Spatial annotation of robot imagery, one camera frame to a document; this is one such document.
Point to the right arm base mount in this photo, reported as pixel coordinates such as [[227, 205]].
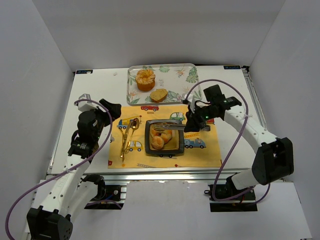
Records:
[[225, 198]]

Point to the yellow vehicle-print placemat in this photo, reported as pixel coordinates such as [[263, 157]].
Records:
[[201, 149]]

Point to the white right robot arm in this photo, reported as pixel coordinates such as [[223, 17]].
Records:
[[274, 156]]

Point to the sliced bread piece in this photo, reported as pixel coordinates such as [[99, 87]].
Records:
[[158, 95]]

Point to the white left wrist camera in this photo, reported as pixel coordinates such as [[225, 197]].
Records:
[[85, 103]]

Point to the gold fork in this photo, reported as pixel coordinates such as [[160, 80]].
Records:
[[124, 142]]

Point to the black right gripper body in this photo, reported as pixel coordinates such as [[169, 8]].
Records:
[[193, 121]]

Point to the twisted ring bread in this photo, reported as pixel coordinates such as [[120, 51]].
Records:
[[166, 134]]

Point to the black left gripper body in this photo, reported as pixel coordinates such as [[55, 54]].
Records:
[[107, 113]]

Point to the sugar-topped round cake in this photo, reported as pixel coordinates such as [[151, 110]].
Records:
[[145, 80]]

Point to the gold knife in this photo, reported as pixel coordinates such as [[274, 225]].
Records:
[[129, 125]]

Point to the floral serving tray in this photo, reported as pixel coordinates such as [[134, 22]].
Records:
[[177, 79]]

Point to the gold spoon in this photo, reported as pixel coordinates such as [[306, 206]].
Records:
[[134, 125]]

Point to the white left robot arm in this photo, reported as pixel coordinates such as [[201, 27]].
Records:
[[72, 191]]

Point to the small round bun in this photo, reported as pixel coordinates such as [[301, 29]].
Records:
[[157, 142]]

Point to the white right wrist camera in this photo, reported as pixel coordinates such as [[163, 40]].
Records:
[[189, 99]]

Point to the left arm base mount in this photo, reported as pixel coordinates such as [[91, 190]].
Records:
[[110, 193]]

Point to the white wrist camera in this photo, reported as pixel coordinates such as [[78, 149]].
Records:
[[189, 99], [85, 103]]

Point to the metal serving tongs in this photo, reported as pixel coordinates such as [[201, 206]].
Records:
[[182, 127]]

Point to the dark square plate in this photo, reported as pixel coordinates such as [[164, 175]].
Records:
[[174, 147]]

